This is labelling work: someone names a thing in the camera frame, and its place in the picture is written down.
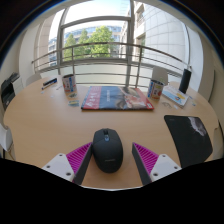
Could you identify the red and blue magazine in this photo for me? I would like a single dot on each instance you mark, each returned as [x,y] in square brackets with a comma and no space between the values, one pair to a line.
[115,97]

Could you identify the black computer mouse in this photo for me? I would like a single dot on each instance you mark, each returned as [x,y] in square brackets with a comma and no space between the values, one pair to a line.
[107,151]

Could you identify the grey metal railing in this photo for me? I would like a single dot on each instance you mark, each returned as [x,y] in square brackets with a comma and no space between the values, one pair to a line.
[100,45]

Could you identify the white printed tin can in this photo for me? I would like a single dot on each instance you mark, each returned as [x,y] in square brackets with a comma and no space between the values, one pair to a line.
[69,83]

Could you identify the dark blue marker box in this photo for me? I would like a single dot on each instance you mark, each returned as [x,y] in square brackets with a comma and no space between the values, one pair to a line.
[50,82]

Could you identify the printed tin can with plant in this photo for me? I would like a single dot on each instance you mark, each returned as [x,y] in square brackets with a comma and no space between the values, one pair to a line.
[155,89]

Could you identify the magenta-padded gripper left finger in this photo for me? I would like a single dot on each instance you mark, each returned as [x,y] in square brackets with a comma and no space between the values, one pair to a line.
[60,165]

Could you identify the small teal card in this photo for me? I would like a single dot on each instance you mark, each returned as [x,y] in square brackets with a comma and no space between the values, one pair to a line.
[73,103]

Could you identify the black printed mouse pad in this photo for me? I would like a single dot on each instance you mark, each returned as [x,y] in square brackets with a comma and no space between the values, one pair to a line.
[188,140]

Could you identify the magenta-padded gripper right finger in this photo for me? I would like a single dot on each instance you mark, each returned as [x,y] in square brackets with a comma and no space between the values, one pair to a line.
[163,165]

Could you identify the black cylinder bottle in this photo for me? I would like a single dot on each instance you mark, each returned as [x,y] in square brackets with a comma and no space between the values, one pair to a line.
[185,81]

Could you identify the white chair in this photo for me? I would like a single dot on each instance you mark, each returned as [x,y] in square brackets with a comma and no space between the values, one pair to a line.
[5,136]
[160,75]
[33,78]

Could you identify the green trees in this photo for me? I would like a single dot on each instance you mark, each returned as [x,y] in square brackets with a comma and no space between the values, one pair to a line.
[91,41]

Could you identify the light blue book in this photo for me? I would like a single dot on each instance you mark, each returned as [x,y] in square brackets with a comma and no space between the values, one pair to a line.
[175,95]

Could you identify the black and white printer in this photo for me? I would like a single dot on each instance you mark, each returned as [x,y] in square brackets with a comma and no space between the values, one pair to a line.
[7,91]

